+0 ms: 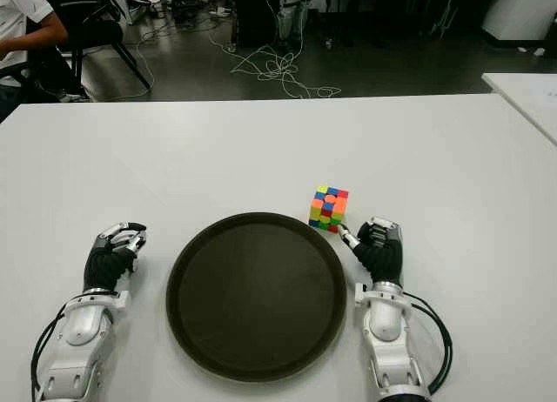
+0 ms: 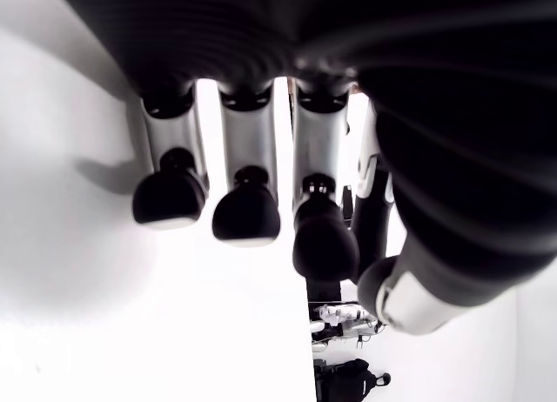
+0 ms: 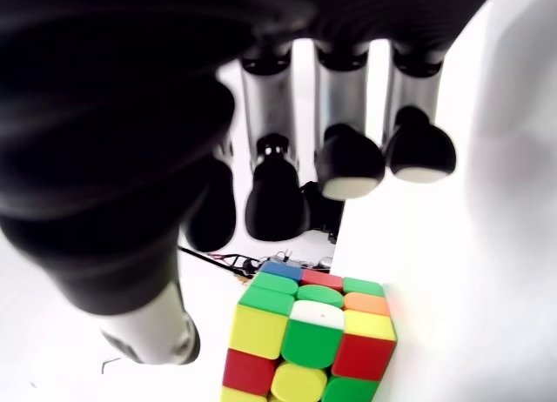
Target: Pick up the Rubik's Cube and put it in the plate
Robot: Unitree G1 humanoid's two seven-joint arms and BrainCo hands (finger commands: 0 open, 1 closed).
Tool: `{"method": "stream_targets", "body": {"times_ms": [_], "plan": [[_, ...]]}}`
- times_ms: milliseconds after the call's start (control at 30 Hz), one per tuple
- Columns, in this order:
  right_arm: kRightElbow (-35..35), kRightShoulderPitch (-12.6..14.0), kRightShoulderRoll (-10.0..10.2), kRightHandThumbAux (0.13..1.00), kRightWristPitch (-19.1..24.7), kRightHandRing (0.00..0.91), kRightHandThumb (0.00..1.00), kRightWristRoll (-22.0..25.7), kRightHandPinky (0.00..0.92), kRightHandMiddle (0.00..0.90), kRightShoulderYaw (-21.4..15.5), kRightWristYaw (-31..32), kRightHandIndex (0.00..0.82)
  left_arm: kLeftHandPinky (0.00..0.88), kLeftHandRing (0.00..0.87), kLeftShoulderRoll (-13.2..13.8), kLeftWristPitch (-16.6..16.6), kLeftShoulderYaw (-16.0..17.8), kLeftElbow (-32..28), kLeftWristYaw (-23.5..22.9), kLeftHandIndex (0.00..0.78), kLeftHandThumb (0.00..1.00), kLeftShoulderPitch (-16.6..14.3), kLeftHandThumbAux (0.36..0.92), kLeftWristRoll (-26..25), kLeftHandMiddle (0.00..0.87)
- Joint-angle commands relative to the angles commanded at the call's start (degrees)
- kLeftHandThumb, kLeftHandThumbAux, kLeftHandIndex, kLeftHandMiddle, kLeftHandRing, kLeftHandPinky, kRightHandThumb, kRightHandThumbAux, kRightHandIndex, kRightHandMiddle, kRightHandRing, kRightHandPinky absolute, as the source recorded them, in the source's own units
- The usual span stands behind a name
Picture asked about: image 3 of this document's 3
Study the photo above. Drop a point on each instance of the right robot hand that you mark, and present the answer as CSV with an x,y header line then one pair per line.
x,y
109,136

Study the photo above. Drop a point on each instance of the multicolour Rubik's cube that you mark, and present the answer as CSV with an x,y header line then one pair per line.
x,y
304,341

